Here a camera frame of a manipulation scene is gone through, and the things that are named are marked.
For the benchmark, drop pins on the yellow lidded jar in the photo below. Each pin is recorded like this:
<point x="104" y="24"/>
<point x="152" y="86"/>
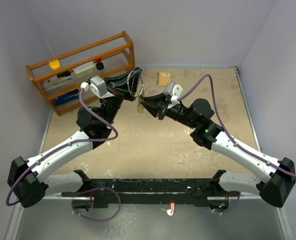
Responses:
<point x="55" y="65"/>

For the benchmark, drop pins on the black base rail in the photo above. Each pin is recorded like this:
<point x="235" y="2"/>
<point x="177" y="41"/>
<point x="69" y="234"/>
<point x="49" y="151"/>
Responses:
<point x="198" y="192"/>

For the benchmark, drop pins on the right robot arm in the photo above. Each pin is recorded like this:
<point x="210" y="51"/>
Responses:
<point x="269" y="178"/>

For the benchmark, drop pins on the orange wooden shelf rack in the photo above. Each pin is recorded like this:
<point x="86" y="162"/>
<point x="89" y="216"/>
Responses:
<point x="120" y="59"/>

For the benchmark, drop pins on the red black stamp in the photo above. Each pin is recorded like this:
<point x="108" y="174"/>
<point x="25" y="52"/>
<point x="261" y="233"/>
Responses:
<point x="99" y="64"/>

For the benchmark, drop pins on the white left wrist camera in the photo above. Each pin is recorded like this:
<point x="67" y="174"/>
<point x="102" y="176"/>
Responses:
<point x="97" y="86"/>

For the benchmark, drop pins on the yellow tag key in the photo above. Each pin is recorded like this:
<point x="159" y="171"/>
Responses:
<point x="140" y="107"/>

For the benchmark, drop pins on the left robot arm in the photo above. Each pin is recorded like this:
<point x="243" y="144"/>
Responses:
<point x="32" y="179"/>

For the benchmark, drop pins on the tan spiral notebook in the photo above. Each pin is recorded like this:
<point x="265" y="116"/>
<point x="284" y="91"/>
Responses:
<point x="163" y="78"/>

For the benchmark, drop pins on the blue stapler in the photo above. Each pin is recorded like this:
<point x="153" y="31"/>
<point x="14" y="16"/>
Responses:
<point x="67" y="97"/>

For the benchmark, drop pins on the white black stapler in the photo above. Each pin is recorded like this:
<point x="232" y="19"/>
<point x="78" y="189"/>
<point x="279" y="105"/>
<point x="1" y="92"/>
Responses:
<point x="63" y="79"/>

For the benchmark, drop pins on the white cardboard box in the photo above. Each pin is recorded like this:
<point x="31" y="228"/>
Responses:
<point x="84" y="69"/>

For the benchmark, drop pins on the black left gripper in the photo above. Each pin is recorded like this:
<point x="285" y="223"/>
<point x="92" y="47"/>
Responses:
<point x="120" y="89"/>

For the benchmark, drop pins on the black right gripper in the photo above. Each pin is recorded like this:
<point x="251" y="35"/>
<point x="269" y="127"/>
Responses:
<point x="155" y="109"/>

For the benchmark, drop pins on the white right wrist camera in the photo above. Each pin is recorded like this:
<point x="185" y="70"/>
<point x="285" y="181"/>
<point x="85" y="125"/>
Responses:
<point x="172" y="92"/>

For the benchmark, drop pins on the large silver keyring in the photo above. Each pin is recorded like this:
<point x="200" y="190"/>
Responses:
<point x="131" y="74"/>

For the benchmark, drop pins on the red tag key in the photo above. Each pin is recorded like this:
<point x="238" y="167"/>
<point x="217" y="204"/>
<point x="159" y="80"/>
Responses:
<point x="171" y="210"/>

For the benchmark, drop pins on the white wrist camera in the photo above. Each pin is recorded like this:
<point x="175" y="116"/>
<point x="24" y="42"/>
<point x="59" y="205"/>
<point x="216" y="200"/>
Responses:
<point x="172" y="92"/>
<point x="97" y="86"/>

